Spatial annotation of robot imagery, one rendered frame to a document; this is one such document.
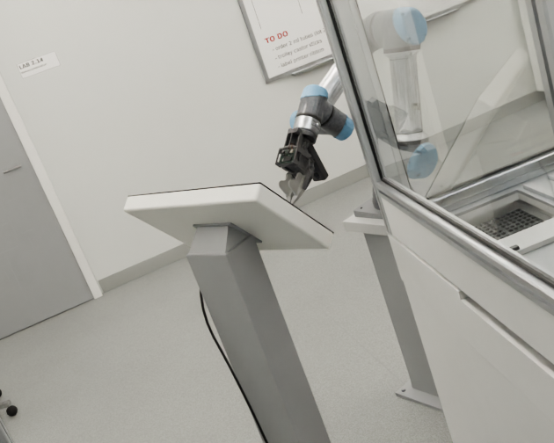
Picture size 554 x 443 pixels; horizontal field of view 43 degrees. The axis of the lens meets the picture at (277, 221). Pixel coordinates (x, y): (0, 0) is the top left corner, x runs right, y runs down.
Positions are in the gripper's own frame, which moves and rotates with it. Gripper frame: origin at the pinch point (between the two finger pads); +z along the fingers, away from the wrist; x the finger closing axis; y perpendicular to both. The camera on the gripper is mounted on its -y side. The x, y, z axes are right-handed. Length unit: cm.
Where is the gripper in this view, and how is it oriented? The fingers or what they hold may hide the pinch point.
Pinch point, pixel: (293, 202)
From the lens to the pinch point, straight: 196.9
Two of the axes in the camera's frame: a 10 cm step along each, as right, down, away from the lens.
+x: 7.3, -0.5, -6.8
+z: -2.4, 9.2, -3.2
